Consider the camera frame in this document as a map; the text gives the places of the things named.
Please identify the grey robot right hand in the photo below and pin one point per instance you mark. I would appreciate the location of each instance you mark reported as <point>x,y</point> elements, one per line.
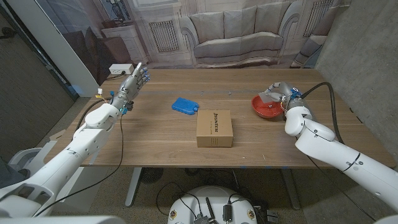
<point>287,93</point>

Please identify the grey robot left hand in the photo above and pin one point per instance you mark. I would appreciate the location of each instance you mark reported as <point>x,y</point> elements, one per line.
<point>129,87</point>

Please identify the white card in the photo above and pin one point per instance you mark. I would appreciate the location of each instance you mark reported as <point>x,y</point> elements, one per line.
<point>265,98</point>

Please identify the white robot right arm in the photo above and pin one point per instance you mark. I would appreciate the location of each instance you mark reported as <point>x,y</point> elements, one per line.
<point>335,152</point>

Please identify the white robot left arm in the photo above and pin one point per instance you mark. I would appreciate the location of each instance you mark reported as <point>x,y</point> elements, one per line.
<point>65,161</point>

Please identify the red bowl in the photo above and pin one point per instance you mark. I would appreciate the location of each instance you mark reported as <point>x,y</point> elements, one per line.
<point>264,110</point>

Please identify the brown cardboard box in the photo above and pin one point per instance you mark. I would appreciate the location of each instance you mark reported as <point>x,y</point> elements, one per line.
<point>214,130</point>

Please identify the white power strip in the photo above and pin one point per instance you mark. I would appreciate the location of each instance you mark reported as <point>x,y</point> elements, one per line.
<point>119,68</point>

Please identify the blue pouch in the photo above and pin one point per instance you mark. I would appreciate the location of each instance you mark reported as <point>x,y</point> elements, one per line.
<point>184,105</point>

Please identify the printed sofa room backdrop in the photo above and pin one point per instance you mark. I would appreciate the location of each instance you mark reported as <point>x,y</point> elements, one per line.
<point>236,31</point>

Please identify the black round floor fan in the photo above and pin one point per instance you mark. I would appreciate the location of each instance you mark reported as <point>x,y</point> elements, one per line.
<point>151,175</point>

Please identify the white table leg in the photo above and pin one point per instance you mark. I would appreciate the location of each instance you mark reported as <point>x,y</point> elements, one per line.
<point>133,186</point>

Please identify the white robot torso base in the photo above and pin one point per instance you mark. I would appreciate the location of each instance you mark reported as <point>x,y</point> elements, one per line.
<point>199,202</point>

